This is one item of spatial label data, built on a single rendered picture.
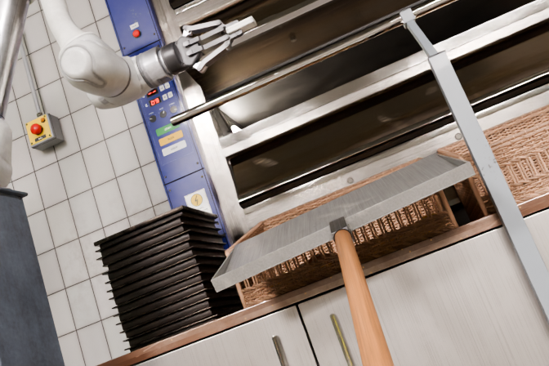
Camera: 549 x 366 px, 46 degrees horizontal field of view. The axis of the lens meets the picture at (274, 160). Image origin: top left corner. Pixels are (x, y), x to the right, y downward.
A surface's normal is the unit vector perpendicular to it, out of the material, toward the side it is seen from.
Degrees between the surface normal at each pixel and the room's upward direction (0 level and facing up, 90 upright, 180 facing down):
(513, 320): 90
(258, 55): 168
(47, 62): 90
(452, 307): 90
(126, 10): 90
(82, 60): 104
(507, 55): 70
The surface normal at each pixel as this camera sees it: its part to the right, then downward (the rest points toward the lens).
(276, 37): 0.27, 0.85
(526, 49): -0.36, -0.47
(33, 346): 0.90, -0.39
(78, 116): -0.25, -0.18
